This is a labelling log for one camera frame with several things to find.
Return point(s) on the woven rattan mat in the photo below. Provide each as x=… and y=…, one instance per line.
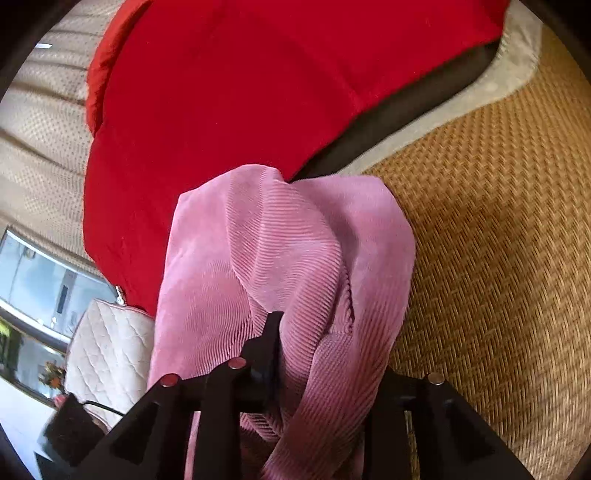
x=498, y=230

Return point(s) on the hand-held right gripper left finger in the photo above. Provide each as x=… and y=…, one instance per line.
x=265, y=355

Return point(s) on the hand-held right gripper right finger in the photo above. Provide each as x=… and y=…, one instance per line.
x=388, y=415

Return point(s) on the beige dotted curtain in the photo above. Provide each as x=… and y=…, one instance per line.
x=41, y=161

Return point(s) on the red blanket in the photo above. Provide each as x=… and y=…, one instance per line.
x=231, y=92

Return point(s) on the beige quilted seat pad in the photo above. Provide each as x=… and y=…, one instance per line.
x=106, y=350

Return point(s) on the orange artificial flowers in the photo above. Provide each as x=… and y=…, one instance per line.
x=53, y=371

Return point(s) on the small patterned cushion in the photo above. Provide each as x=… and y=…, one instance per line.
x=121, y=295

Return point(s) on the dark fuzzy object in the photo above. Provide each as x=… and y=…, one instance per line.
x=69, y=424

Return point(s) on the red pillow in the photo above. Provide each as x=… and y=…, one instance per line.
x=104, y=69

